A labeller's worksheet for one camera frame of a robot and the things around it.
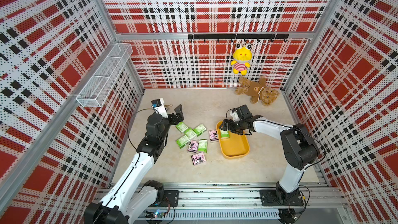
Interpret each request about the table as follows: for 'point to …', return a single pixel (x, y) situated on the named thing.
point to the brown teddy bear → (257, 90)
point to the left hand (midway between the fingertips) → (176, 106)
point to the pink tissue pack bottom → (198, 158)
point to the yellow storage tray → (236, 145)
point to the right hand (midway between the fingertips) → (227, 128)
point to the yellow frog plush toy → (242, 55)
